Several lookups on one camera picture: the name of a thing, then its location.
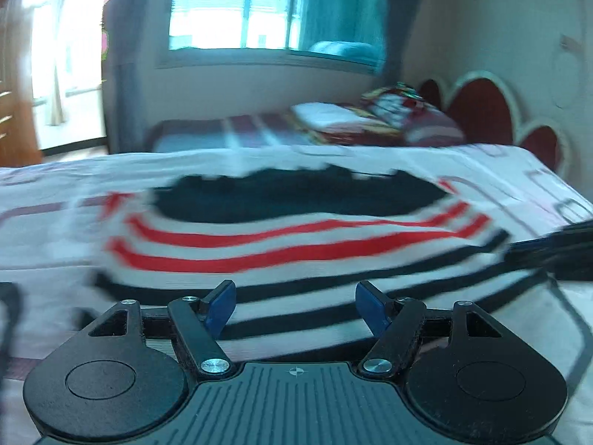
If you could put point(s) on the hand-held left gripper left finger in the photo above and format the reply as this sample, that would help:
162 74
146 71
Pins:
221 308

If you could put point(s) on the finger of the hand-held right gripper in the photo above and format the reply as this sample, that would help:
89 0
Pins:
570 255

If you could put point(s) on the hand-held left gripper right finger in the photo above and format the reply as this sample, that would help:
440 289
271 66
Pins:
370 308

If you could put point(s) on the striped knit sweater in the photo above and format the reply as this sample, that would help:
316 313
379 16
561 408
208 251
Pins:
278 259

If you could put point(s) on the red scalloped headboard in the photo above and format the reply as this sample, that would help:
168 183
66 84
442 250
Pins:
482 111

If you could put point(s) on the folded white cloth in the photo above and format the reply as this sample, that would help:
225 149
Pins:
324 113

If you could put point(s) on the patterned white bed sheet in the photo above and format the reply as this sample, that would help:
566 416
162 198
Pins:
55 185

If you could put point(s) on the colourful crumpled cloth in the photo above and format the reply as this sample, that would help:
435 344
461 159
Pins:
394 102

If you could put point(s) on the light blue quilt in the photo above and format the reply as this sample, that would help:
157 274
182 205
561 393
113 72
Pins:
343 51

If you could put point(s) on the grey curtain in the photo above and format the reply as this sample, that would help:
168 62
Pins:
403 18
121 55

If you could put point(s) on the pale balcony curtain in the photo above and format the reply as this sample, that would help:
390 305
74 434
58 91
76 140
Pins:
56 79

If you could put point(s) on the brown wooden door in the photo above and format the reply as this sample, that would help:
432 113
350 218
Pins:
14 102

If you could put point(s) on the sliding glass window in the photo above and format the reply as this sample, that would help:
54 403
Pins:
231 9

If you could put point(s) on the teal curtain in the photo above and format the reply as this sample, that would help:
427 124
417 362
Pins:
343 4

